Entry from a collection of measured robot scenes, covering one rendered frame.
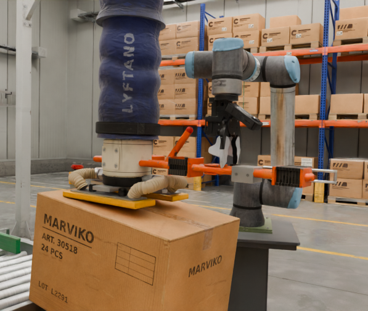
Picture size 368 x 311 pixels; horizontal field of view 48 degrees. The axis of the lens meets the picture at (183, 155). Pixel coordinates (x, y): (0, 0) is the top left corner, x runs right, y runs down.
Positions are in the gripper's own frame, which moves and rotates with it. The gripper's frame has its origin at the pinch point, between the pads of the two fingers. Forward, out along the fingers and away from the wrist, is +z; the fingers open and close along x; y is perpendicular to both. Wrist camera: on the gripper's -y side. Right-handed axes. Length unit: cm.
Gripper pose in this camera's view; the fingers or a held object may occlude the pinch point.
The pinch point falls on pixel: (230, 163)
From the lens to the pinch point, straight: 122.2
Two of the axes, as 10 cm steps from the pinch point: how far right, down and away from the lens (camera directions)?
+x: -5.8, 0.2, -8.1
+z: -0.3, 10.0, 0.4
